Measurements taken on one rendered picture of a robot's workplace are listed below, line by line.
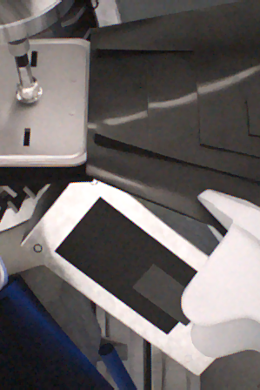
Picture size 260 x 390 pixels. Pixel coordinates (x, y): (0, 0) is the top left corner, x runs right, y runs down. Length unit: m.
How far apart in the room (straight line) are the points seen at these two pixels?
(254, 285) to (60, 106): 0.14
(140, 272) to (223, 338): 0.17
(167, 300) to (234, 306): 0.21
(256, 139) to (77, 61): 0.11
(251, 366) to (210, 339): 1.24
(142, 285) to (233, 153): 0.17
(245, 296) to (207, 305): 0.02
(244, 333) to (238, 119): 0.11
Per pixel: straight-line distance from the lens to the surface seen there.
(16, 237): 0.78
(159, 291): 0.64
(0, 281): 0.59
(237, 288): 0.44
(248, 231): 0.44
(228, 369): 1.72
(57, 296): 0.70
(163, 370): 1.64
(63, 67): 0.53
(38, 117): 0.51
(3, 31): 0.42
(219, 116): 0.50
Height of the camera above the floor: 1.59
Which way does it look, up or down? 57 degrees down
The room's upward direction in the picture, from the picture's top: 8 degrees counter-clockwise
